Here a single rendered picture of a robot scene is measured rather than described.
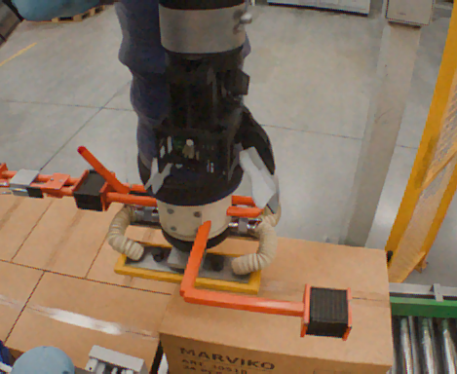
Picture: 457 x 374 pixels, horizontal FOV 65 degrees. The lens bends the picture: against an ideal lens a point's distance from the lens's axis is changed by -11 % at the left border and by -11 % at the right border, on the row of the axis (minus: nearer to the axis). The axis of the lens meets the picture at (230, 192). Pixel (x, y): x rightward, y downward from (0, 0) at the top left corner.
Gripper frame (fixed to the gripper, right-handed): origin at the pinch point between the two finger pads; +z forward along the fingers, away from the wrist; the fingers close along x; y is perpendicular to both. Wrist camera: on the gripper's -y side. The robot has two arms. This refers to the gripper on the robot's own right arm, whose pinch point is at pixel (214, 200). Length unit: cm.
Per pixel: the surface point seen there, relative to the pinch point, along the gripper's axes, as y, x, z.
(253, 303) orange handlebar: -4.9, 4.9, 27.0
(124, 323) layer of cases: -32, -47, 98
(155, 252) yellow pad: -19.3, -20.5, 36.1
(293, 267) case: -41, 11, 57
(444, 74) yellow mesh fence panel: -77, 47, 7
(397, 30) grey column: -130, 39, 10
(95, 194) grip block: -24, -36, 26
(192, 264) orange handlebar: -11.0, -8.3, 27.0
